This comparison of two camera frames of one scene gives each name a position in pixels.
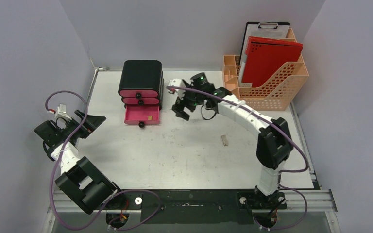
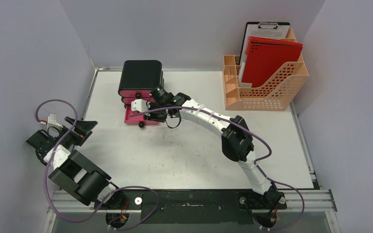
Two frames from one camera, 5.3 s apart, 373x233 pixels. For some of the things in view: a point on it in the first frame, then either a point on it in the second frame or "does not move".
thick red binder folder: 264,57 does not move
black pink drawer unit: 142,88 does not move
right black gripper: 184,100 -> 156,114
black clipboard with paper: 277,30 does not move
